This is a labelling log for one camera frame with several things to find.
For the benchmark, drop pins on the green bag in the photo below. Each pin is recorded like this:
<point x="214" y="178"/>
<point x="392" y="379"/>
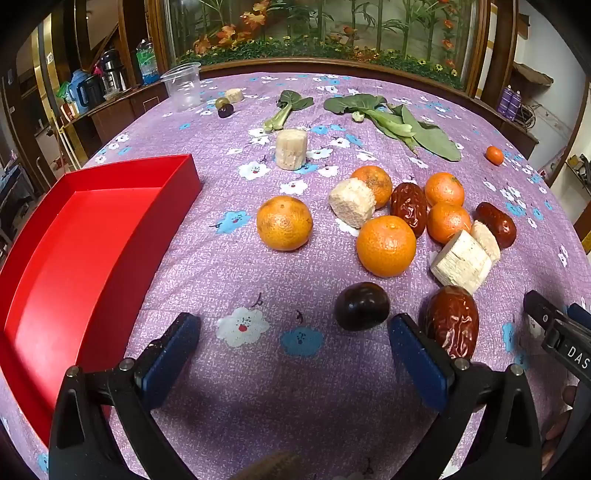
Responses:
<point x="63" y="91"/>

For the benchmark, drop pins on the bright orange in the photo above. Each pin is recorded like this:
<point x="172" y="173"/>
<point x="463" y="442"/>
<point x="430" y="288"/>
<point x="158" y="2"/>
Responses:
<point x="387" y="246"/>

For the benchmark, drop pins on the green label water bottle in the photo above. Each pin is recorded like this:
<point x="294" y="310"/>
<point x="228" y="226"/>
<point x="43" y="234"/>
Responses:
<point x="147" y="64"/>

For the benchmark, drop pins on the green vegetable leaf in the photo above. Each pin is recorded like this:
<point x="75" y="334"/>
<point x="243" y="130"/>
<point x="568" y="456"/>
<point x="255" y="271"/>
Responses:
<point x="355" y="104"/>

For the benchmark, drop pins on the large sugar cane piece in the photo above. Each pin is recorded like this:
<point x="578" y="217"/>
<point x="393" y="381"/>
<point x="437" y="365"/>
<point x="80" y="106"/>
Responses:
<point x="461" y="262"/>

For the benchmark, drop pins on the red rectangular tray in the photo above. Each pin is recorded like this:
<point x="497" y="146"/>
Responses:
<point x="83" y="258"/>

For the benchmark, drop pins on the small orange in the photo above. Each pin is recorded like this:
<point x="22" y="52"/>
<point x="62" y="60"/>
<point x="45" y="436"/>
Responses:
<point x="494" y="155"/>

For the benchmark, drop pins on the black kettle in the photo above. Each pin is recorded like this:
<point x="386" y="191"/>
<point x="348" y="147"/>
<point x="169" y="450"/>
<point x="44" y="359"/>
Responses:
<point x="92" y="91"/>

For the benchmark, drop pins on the red and white box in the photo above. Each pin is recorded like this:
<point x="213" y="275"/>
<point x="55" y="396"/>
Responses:
<point x="69" y="111"/>

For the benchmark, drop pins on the blue thermos jug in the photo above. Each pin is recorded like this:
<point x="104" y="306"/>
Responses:
<point x="77" y="85"/>

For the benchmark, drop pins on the small dark plum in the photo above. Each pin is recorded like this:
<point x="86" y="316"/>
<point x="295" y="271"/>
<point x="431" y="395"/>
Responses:
<point x="225" y="111"/>

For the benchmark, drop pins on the glass artificial flower display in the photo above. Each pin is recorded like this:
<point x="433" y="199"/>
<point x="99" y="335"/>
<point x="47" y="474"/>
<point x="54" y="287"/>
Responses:
<point x="323" y="27"/>

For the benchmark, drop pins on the purple floral tablecloth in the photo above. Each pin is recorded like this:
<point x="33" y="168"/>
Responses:
<point x="258" y="392"/>

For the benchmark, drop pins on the large red date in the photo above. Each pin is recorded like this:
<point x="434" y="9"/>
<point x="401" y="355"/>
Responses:
<point x="452" y="321"/>

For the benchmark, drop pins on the wooden cabinet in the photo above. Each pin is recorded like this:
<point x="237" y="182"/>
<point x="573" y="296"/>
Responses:
<point x="120" y="110"/>

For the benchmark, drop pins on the mottled dull orange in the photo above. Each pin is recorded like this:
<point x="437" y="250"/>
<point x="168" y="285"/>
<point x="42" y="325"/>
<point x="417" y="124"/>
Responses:
<point x="284" y="223"/>

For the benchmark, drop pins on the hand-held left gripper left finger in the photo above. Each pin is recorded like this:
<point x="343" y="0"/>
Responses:
<point x="171" y="360"/>

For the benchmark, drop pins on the steel thermos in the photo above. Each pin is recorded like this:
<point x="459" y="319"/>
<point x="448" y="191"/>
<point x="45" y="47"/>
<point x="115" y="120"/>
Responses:
<point x="112" y="71"/>

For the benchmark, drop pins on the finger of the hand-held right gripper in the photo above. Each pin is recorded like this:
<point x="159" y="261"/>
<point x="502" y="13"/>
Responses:
<point x="582" y="316"/>
<point x="568" y="344"/>

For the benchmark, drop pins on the clear plastic cup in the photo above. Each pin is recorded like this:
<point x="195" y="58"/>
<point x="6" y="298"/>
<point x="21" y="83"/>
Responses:
<point x="184" y="92"/>

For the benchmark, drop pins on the tall sugar cane piece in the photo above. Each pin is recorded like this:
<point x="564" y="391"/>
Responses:
<point x="292" y="149"/>

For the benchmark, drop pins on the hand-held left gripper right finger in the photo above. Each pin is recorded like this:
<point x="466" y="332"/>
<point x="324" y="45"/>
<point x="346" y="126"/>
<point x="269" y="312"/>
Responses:
<point x="418" y="364"/>

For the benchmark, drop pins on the long green vegetable leaves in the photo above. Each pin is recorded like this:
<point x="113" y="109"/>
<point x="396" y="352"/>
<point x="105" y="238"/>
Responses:
<point x="434" y="141"/>

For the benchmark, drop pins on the small sugar cane piece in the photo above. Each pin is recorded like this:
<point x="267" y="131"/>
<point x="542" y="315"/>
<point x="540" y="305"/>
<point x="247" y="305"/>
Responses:
<point x="234" y="95"/>

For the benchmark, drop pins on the person's right hand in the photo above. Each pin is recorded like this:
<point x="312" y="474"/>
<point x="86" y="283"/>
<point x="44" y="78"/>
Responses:
<point x="569" y="398"/>

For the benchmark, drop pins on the green olive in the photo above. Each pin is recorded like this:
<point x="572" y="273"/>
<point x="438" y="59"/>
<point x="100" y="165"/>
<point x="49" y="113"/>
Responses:
<point x="221" y="102"/>

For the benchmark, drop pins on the bok choy stalk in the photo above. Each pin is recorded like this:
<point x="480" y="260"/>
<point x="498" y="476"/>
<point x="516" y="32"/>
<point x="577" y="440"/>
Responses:
<point x="290" y="99"/>

